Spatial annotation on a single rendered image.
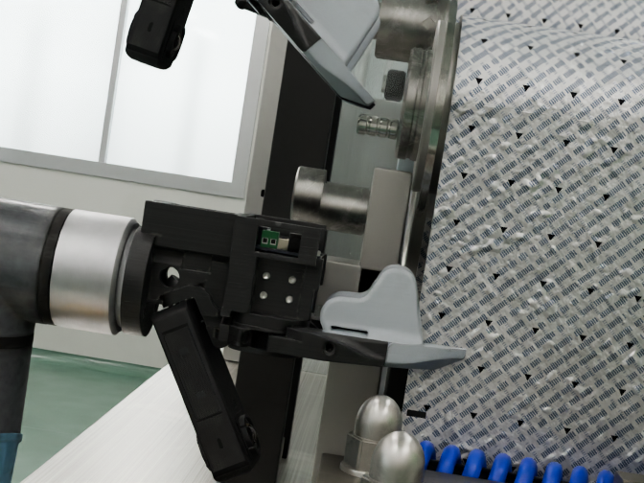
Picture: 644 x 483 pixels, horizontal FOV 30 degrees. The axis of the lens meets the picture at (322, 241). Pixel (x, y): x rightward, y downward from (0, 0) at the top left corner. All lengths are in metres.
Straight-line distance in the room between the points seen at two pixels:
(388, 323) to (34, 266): 0.22
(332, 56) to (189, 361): 0.22
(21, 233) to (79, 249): 0.04
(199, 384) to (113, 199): 5.74
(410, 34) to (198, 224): 0.36
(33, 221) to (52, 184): 5.80
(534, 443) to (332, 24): 0.30
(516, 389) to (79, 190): 5.82
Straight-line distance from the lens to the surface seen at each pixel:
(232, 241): 0.74
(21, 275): 0.75
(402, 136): 0.78
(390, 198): 0.82
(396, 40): 1.04
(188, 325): 0.74
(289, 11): 0.79
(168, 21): 0.82
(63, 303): 0.75
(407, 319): 0.73
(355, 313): 0.73
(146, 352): 6.50
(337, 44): 0.80
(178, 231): 0.74
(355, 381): 0.84
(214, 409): 0.75
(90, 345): 6.56
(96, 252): 0.74
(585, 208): 0.76
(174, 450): 1.23
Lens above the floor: 1.19
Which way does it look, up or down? 3 degrees down
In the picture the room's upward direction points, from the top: 9 degrees clockwise
